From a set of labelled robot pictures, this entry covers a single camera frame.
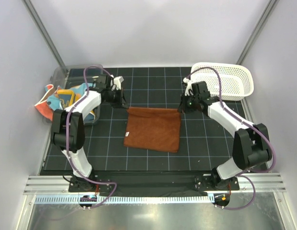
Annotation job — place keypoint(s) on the aluminium rail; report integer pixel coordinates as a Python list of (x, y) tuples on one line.
[(263, 182)]

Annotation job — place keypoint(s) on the salmon pink towel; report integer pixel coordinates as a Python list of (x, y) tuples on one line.
[(46, 109)]

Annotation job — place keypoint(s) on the blue and orange towel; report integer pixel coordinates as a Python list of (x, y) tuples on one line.
[(63, 97)]

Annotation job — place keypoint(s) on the black grid mat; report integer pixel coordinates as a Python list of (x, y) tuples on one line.
[(204, 144)]

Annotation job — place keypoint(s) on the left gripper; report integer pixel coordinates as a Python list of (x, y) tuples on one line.
[(121, 100)]

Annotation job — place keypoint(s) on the white perforated basket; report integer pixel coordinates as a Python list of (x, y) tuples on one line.
[(232, 82)]

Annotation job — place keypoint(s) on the white slotted cable duct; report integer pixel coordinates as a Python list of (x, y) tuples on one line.
[(92, 200)]

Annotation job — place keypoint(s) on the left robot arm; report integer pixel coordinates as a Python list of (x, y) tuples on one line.
[(68, 134)]

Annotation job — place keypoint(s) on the brown towel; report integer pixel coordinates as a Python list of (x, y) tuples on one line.
[(153, 129)]

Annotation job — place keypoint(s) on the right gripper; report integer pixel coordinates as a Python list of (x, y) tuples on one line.
[(183, 108)]

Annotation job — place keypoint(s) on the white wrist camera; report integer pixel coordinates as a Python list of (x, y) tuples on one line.
[(116, 83), (188, 87)]

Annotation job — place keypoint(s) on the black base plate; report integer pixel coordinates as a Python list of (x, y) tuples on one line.
[(161, 183)]

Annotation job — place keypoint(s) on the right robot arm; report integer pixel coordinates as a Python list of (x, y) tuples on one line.
[(251, 142)]

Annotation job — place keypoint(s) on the clear plastic bin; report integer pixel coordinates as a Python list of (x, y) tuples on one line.
[(74, 78)]

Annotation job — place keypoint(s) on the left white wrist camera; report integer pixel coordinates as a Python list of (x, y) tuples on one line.
[(116, 83)]

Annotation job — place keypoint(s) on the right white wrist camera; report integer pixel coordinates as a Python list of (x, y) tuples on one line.
[(188, 87)]

